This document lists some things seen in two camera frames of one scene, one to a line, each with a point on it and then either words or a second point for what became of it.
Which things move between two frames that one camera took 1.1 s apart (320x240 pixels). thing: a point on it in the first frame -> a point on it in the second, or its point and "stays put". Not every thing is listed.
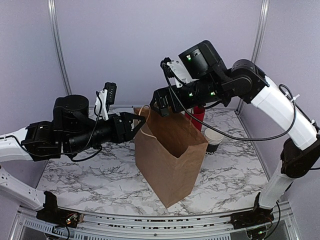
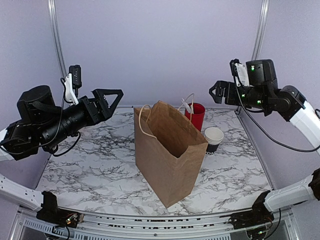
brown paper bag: (169, 150) stays put
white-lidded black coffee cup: (214, 138) stays put
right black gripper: (162, 93) -> (230, 98)
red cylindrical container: (198, 112) stays put
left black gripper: (125, 134) -> (104, 111)
